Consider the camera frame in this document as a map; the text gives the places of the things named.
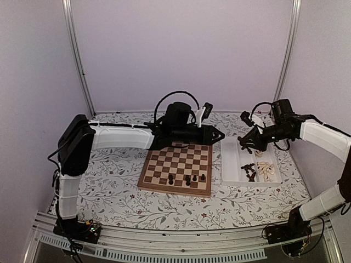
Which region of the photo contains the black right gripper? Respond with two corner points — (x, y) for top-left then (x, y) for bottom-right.
(240, 123), (292, 152)

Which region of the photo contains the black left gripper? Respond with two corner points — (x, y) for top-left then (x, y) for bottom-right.
(173, 125), (226, 146)

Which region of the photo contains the wooden chessboard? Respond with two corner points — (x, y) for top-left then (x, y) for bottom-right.
(138, 142), (213, 198)

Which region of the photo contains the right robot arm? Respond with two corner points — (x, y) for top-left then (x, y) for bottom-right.
(239, 99), (350, 239)

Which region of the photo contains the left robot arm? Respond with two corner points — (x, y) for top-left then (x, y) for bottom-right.
(47, 102), (225, 238)

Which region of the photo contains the dark chess pieces pile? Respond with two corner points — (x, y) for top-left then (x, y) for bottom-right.
(241, 163), (257, 182)

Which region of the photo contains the light chess pieces pile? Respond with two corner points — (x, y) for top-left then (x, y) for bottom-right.
(254, 151), (276, 182)

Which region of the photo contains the white divided plastic tray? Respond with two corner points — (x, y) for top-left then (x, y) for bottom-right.
(220, 137), (282, 187)

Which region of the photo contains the floral patterned table mat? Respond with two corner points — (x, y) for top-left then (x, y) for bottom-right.
(54, 110), (313, 230)

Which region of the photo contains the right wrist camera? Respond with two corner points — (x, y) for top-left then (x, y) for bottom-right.
(240, 111), (264, 128)

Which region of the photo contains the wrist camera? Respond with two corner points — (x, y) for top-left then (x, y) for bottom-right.
(240, 111), (264, 128)
(195, 102), (213, 128)

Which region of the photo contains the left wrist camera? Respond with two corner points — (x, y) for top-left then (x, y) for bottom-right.
(195, 102), (213, 128)

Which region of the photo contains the right black cable loop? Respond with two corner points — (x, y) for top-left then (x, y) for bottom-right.
(251, 102), (274, 116)

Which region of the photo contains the black cable loop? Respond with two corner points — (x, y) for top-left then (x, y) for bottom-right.
(251, 102), (274, 116)
(153, 91), (200, 124)

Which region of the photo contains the left black cable loop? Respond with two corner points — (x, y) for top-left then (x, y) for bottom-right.
(153, 91), (200, 124)

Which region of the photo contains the right aluminium frame post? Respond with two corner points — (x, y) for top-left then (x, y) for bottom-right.
(273, 0), (302, 101)

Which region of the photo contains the aluminium frame post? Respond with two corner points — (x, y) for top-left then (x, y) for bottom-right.
(273, 0), (302, 101)
(62, 0), (96, 116)

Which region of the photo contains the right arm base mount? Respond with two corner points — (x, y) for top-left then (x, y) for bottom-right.
(262, 208), (312, 257)

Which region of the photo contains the front aluminium rail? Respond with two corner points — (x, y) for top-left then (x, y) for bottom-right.
(24, 212), (346, 262)

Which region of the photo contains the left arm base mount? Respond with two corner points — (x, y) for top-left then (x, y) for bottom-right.
(53, 215), (102, 244)

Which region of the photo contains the left aluminium frame post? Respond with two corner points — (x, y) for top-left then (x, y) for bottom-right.
(62, 0), (96, 116)

